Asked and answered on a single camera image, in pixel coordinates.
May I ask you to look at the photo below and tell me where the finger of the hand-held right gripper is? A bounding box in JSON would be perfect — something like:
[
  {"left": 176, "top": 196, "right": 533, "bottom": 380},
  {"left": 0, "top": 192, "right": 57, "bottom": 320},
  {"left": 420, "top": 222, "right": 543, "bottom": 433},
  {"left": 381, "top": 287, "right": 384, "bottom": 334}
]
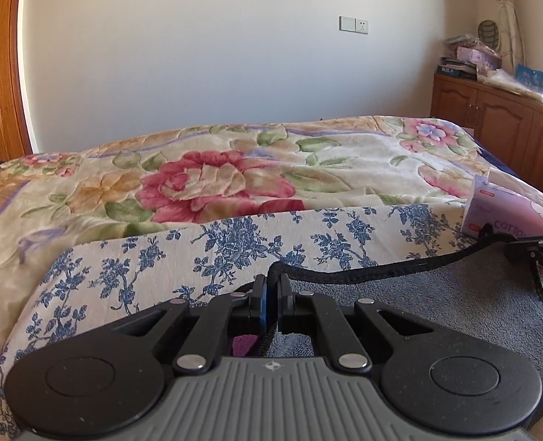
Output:
[{"left": 505, "top": 231, "right": 543, "bottom": 263}]

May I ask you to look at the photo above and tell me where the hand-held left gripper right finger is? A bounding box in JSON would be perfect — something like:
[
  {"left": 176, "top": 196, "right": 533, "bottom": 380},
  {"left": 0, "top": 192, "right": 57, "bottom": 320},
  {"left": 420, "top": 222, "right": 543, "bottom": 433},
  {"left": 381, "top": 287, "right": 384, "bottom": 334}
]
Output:
[{"left": 275, "top": 274, "right": 437, "bottom": 371}]

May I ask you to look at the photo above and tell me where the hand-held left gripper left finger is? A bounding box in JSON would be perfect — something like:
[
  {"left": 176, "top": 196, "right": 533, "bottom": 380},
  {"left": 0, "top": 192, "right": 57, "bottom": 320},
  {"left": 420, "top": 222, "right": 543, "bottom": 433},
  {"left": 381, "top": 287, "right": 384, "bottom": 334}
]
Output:
[{"left": 110, "top": 274, "right": 275, "bottom": 376}]

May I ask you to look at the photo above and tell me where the grey towel with black trim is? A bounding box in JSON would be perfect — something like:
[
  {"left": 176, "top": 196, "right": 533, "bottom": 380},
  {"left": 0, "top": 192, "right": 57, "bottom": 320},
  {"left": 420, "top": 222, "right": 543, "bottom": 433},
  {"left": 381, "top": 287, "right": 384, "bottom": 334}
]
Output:
[{"left": 232, "top": 224, "right": 543, "bottom": 429}]

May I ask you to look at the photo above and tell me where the purple tissue pack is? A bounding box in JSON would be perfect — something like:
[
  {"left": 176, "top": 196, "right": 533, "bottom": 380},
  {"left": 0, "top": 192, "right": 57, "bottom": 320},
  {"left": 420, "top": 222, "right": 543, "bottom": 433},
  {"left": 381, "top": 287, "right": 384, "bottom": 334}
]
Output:
[{"left": 461, "top": 175, "right": 543, "bottom": 240}]

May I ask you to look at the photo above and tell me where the dark blue bed sheet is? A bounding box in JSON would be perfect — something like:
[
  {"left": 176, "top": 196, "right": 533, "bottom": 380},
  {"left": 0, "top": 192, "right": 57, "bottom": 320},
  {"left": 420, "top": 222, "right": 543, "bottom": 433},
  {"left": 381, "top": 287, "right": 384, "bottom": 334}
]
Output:
[{"left": 475, "top": 134, "right": 522, "bottom": 178}]

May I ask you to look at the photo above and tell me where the blue floral bed sheet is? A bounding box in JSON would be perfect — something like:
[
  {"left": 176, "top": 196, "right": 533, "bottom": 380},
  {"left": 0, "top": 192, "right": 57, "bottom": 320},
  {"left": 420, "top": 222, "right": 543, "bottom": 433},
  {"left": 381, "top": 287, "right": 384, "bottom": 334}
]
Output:
[{"left": 0, "top": 202, "right": 543, "bottom": 441}]

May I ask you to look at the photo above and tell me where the wooden cabinet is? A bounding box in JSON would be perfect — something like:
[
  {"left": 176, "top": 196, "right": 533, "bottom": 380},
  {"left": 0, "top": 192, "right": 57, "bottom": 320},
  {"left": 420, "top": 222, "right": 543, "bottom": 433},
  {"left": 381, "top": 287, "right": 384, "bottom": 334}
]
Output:
[{"left": 431, "top": 72, "right": 543, "bottom": 185}]

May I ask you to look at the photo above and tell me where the red floral blanket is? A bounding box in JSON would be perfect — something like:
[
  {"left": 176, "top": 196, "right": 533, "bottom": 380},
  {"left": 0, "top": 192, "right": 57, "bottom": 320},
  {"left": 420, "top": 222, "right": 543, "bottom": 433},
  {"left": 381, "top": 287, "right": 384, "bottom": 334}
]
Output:
[{"left": 0, "top": 115, "right": 543, "bottom": 345}]

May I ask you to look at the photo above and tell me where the cream plastic bag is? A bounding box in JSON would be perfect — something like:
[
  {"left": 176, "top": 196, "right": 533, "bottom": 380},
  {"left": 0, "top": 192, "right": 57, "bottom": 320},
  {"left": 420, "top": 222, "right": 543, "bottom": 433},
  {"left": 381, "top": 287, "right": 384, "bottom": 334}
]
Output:
[{"left": 482, "top": 68, "right": 543, "bottom": 103}]

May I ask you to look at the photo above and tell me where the blue printed box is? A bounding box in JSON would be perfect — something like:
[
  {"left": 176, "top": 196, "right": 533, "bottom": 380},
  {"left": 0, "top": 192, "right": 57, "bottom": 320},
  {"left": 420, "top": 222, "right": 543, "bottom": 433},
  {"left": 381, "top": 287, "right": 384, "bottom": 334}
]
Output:
[{"left": 514, "top": 63, "right": 543, "bottom": 93}]

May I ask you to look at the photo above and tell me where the dark flat box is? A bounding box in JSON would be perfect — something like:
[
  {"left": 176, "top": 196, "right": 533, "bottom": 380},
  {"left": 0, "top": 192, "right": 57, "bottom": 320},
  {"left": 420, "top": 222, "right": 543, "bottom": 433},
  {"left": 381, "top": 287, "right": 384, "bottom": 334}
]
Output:
[{"left": 437, "top": 56, "right": 480, "bottom": 80}]

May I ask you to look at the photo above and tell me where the purple tissue box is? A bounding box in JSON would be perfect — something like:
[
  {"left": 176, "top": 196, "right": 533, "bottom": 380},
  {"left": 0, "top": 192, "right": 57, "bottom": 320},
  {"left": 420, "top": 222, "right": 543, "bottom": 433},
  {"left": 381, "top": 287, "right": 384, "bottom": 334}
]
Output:
[{"left": 456, "top": 45, "right": 503, "bottom": 73}]

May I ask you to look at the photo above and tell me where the green turtle ornament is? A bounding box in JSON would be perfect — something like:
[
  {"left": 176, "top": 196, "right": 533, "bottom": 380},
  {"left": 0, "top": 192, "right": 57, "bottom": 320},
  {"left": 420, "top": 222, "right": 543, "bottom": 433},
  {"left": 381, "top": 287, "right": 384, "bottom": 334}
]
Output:
[{"left": 478, "top": 19, "right": 502, "bottom": 50}]

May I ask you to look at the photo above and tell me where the patterned curtain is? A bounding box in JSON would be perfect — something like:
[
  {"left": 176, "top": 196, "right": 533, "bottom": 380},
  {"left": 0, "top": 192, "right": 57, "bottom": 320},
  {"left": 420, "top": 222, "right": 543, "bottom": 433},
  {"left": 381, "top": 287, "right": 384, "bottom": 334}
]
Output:
[{"left": 489, "top": 0, "right": 524, "bottom": 75}]

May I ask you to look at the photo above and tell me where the white wall socket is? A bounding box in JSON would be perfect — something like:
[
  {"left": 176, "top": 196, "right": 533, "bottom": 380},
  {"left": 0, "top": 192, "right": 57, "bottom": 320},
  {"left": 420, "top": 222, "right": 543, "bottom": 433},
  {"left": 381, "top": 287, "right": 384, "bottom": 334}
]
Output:
[{"left": 339, "top": 15, "right": 370, "bottom": 36}]

